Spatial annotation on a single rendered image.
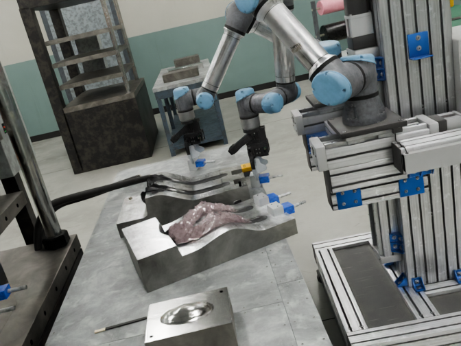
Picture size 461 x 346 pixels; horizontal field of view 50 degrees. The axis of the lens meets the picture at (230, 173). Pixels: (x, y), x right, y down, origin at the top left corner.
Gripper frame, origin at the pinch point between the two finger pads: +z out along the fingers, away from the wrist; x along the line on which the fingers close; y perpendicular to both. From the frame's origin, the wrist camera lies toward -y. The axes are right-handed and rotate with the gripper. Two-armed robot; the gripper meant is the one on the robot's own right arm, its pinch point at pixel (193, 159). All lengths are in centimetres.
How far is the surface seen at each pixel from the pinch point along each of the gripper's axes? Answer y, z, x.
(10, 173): -48, -24, -64
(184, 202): 19, -3, -60
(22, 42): -446, -73, 474
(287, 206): 58, -2, -68
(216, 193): 30, -4, -55
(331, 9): 28, -26, 522
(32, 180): -34, -22, -70
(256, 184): 39, 3, -32
